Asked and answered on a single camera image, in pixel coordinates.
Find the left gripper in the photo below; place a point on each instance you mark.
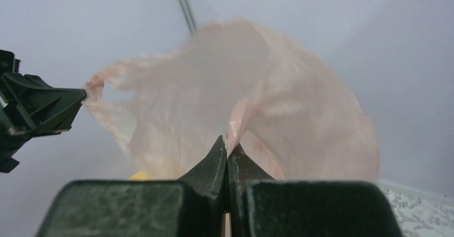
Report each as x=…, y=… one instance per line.
x=31, y=108

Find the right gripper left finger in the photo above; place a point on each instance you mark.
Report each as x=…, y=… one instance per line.
x=192, y=205

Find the aluminium frame post left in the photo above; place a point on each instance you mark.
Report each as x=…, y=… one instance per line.
x=188, y=15

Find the floral tablecloth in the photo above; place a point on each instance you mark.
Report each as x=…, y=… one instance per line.
x=419, y=213

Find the pink plastic trash bag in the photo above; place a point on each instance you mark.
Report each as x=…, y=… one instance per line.
x=247, y=84

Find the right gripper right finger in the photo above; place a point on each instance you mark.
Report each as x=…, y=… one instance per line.
x=259, y=205

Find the yellow trash bin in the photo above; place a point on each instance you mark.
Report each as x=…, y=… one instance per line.
x=139, y=176

